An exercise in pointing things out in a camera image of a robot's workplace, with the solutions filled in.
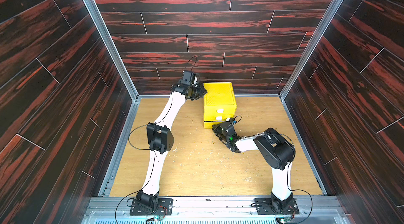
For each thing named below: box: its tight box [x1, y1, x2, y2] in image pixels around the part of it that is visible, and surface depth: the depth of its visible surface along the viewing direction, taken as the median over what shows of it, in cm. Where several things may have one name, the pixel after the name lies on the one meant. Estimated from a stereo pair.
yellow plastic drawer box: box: [203, 82, 238, 129], surface depth 93 cm
